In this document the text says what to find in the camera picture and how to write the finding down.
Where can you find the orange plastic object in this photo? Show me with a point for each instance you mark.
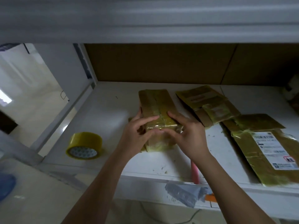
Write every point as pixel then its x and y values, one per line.
pixel 211 197

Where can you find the small taped carton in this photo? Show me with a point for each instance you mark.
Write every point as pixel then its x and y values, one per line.
pixel 208 102

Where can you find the dark brown cabinet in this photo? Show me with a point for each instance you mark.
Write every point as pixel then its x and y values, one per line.
pixel 7 122

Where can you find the person's right hand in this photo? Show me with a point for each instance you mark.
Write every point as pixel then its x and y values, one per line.
pixel 191 140

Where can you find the person's left hand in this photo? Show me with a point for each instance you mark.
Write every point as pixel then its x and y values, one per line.
pixel 133 137

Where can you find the blue round object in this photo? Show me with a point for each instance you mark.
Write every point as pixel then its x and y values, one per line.
pixel 6 184

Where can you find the wide barcode label cardboard box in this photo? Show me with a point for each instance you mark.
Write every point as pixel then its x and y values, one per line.
pixel 156 102

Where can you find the white metal shelf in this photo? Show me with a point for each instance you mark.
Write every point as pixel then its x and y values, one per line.
pixel 107 105

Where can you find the person's left forearm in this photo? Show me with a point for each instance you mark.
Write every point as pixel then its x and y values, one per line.
pixel 91 196

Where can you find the person's right forearm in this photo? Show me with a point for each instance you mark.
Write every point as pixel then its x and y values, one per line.
pixel 233 196

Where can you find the stack of cardboard boxes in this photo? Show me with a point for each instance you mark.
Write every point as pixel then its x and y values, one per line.
pixel 266 147

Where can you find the yellow tape roll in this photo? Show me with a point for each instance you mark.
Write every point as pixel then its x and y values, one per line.
pixel 82 140

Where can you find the pink utility knife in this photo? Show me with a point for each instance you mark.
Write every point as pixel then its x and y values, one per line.
pixel 194 172

